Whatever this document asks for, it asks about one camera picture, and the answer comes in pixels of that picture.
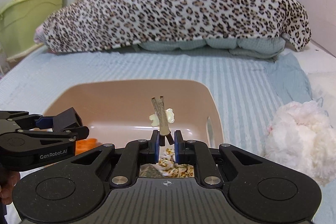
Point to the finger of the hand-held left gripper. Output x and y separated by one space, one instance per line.
65 133
65 119

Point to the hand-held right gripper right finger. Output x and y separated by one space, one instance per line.
178 147

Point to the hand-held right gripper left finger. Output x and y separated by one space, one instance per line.
155 146

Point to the metal hair clip cream flower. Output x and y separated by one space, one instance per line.
162 119

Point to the beige plastic basin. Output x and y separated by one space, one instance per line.
118 108

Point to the person's left hand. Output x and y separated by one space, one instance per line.
9 184

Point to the orange item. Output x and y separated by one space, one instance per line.
86 145

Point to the floral patterned item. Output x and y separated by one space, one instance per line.
170 170

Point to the blue striped bed sheet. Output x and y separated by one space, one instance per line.
157 66

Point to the green storage drawer unit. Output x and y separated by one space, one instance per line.
29 22

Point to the pale green quilt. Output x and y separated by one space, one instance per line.
236 47

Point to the white fluffy plush toy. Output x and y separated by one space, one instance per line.
296 140

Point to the light blue cloth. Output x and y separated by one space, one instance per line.
288 77

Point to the leopard print blanket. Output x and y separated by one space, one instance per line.
170 8

